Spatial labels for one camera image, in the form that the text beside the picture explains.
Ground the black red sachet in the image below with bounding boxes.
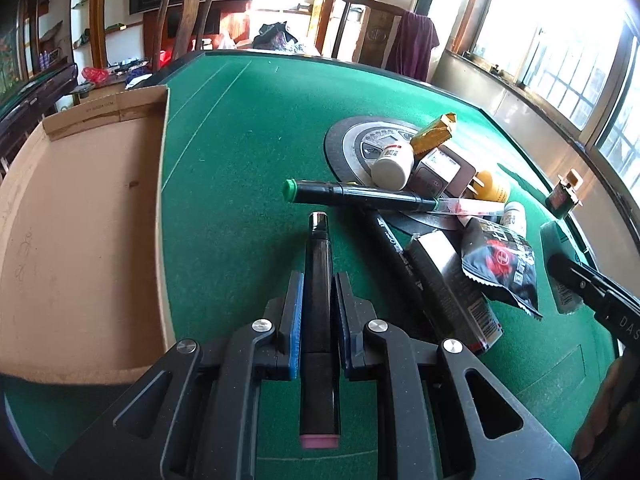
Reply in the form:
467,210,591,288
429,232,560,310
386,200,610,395
461,217,542,320

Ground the silver red carton box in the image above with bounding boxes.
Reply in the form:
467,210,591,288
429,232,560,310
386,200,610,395
406,230,503,354

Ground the black marker pink cap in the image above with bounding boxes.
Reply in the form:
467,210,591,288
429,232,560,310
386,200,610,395
299,211,341,450

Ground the yellow tape roll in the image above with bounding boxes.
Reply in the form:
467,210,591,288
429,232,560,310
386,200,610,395
471,169,511,204

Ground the grey brown small box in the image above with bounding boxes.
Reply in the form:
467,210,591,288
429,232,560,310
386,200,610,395
407,146,476,198

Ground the gold foil packet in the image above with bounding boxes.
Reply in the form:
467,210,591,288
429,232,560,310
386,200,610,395
410,113,457,160

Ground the white pill bottle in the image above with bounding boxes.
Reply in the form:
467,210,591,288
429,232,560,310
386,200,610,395
371,142,414,191

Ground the black marker green cap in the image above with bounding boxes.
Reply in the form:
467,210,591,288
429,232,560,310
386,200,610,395
282,179,506,217

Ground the small green bottle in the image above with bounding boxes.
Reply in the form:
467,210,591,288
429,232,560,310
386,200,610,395
544,169,584,219

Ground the cardboard tray box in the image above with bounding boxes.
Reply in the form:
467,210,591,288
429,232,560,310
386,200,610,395
1,86,175,385

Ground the round table centre panel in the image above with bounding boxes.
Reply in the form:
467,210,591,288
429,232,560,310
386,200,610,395
324,116,476,235

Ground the purple cloth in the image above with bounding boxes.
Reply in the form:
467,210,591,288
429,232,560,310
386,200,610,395
385,12,439,81

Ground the wooden chair with cloth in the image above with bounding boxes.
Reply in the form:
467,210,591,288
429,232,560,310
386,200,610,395
331,0,406,68

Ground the red bag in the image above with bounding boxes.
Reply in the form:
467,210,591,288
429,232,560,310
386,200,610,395
81,66,111,84

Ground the dark clothes pile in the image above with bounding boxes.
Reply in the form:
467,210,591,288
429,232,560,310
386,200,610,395
252,22,298,51

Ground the wooden chair left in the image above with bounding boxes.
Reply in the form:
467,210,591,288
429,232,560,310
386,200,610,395
151,0,214,73

